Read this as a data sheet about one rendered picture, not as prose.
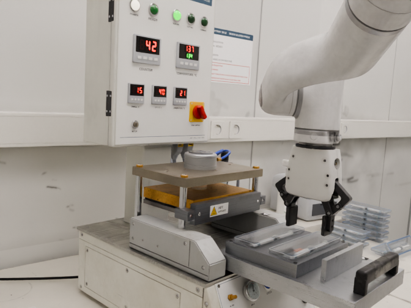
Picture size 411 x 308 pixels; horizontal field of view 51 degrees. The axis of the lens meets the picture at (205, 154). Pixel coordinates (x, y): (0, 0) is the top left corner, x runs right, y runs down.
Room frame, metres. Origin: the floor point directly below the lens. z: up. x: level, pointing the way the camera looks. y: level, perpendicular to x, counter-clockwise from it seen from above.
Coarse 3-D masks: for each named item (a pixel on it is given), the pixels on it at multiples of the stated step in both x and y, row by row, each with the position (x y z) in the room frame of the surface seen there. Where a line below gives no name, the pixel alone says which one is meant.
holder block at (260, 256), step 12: (228, 240) 0.85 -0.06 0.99; (288, 240) 0.87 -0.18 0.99; (228, 252) 0.84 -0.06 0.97; (240, 252) 0.82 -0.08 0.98; (252, 252) 0.80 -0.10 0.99; (264, 252) 0.78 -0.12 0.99; (324, 252) 0.80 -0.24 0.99; (264, 264) 0.78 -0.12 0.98; (276, 264) 0.76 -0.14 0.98; (288, 264) 0.74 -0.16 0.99; (300, 264) 0.74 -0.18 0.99; (312, 264) 0.77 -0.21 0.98
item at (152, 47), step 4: (140, 40) 1.05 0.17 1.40; (144, 40) 1.06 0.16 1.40; (148, 40) 1.07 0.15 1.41; (152, 40) 1.07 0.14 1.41; (156, 40) 1.08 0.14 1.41; (140, 44) 1.05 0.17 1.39; (144, 44) 1.06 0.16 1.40; (148, 44) 1.07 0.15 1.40; (152, 44) 1.08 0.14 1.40; (156, 44) 1.08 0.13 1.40; (140, 48) 1.05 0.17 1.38; (144, 48) 1.06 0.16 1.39; (148, 48) 1.07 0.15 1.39; (152, 48) 1.08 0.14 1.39; (156, 48) 1.08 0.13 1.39; (152, 52) 1.08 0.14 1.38; (156, 52) 1.08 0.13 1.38
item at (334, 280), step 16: (224, 256) 0.83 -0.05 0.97; (336, 256) 0.75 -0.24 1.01; (352, 256) 0.80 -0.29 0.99; (240, 272) 0.80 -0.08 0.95; (256, 272) 0.78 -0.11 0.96; (272, 272) 0.75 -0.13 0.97; (320, 272) 0.77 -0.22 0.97; (336, 272) 0.75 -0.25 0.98; (352, 272) 0.78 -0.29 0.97; (400, 272) 0.79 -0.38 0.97; (288, 288) 0.73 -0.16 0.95; (304, 288) 0.71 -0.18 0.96; (320, 288) 0.69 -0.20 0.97; (336, 288) 0.70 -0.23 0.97; (352, 288) 0.70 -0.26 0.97; (368, 288) 0.71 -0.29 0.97; (384, 288) 0.74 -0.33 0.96; (320, 304) 0.68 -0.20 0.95; (336, 304) 0.67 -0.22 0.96; (352, 304) 0.65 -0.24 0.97; (368, 304) 0.69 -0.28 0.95
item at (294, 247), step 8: (320, 232) 0.91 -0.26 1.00; (296, 240) 0.84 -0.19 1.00; (304, 240) 0.84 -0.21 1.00; (312, 240) 0.85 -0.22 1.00; (320, 240) 0.85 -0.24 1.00; (328, 240) 0.85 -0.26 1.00; (272, 248) 0.78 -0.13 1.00; (280, 248) 0.79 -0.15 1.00; (288, 248) 0.79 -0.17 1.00; (296, 248) 0.79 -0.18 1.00; (304, 248) 0.80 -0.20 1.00; (312, 248) 0.80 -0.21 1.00
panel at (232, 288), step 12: (240, 276) 0.85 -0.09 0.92; (216, 288) 0.79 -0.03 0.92; (228, 288) 0.81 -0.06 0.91; (240, 288) 0.83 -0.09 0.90; (264, 288) 0.88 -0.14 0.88; (228, 300) 0.80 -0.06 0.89; (240, 300) 0.82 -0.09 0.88; (264, 300) 0.87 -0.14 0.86; (276, 300) 0.89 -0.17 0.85; (288, 300) 0.92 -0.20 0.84; (300, 300) 0.95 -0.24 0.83
